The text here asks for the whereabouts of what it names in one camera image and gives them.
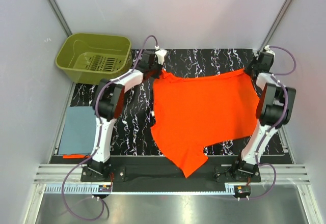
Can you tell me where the folded grey-blue t shirt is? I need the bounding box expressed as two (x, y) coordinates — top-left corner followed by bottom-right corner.
(58, 106), (96, 155)

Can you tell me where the right aluminium frame post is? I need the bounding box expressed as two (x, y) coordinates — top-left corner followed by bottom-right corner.
(256, 0), (294, 53)

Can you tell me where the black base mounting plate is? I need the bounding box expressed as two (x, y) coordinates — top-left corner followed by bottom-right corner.
(80, 156), (261, 193)

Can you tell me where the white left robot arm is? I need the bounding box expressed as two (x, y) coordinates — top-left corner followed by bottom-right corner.
(87, 47), (168, 181)

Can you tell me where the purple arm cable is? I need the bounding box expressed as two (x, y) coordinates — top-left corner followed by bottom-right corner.
(61, 35), (160, 222)
(235, 45), (297, 202)

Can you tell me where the orange t shirt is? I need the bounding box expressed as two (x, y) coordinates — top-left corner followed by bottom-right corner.
(151, 69), (259, 178)

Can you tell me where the aluminium front rail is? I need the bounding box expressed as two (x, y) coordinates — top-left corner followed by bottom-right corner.
(35, 164), (310, 185)

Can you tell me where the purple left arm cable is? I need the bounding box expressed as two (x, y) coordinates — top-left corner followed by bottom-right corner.
(61, 35), (160, 222)

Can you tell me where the left aluminium frame post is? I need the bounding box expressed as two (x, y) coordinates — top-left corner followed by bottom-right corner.
(47, 0), (72, 36)

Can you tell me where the olive green plastic basket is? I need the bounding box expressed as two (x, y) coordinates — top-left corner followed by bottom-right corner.
(55, 33), (132, 85)

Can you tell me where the aluminium frame post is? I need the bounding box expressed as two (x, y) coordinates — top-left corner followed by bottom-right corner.
(47, 0), (72, 36)
(256, 0), (294, 53)

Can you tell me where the folded orange t shirt underneath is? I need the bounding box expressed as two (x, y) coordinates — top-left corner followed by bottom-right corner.
(62, 154), (90, 159)

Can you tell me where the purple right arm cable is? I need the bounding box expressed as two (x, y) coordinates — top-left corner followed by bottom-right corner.
(235, 45), (297, 202)

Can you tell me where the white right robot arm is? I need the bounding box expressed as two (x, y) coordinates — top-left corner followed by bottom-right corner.
(230, 45), (296, 182)

